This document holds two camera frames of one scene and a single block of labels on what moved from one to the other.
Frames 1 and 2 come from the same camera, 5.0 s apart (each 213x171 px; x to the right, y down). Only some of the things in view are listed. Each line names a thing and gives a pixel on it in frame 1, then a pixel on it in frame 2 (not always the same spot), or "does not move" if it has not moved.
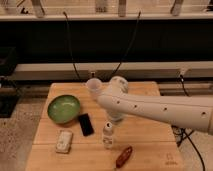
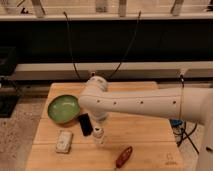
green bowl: [64, 109] does not move
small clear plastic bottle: [107, 135] to [98, 135]
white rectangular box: [63, 141] does not move
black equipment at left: [9, 89] does not move
